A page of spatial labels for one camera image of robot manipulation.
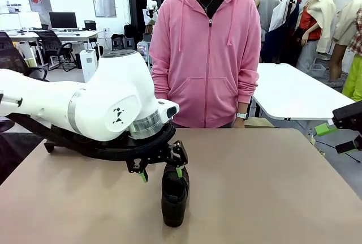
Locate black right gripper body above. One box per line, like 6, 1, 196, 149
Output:
332, 101, 362, 136

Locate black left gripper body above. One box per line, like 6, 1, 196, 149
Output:
126, 140, 189, 174

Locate black leather shoe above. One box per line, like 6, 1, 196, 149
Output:
161, 164, 189, 227

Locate person's right forearm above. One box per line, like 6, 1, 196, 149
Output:
151, 71, 170, 100

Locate person's left forearm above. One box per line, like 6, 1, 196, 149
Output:
236, 79, 260, 114

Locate black shoe stand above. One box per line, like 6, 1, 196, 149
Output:
44, 138, 57, 153

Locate mannequin plaid shirt neon trousers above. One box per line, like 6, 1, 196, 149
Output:
341, 7, 362, 106

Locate white table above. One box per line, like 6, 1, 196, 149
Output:
250, 62, 362, 137

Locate grey plastic crate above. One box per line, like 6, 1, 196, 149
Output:
309, 62, 326, 79

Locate brown cardboard box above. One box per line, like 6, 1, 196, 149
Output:
244, 117, 275, 129

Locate mannequin with bucket hat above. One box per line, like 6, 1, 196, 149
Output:
329, 0, 362, 80

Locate mannequin in cream jacket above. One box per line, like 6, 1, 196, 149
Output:
295, 0, 337, 72

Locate person in pink hoodie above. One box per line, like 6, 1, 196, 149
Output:
149, 0, 261, 129

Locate white air purifier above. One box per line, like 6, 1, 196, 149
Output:
79, 49, 100, 84

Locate small grey plastic stool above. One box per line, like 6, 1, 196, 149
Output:
123, 37, 136, 52
111, 37, 125, 52

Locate mannequin in white blue jacket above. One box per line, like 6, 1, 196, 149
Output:
261, 0, 302, 63

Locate black backpack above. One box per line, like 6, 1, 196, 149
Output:
123, 23, 136, 40

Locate mannequin in grey tank top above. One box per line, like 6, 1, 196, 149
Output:
253, 0, 281, 42

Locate white office desk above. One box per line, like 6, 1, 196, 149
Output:
0, 30, 104, 68

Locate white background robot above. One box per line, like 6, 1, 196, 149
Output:
146, 0, 158, 27

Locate black mesh office chair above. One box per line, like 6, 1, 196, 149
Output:
36, 30, 77, 72

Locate black computer monitor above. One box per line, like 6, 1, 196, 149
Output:
49, 12, 78, 29

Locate large black office chair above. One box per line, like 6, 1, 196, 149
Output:
0, 31, 50, 82

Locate white monitor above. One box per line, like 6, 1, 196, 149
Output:
0, 13, 21, 31
18, 11, 42, 29

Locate grey board with red sign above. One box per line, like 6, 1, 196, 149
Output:
27, 0, 53, 12

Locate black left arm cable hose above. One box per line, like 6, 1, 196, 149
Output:
5, 113, 176, 161

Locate silver cross necklace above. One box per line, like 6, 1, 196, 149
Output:
195, 0, 221, 12

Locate silver wall panel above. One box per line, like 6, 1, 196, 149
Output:
90, 0, 117, 18

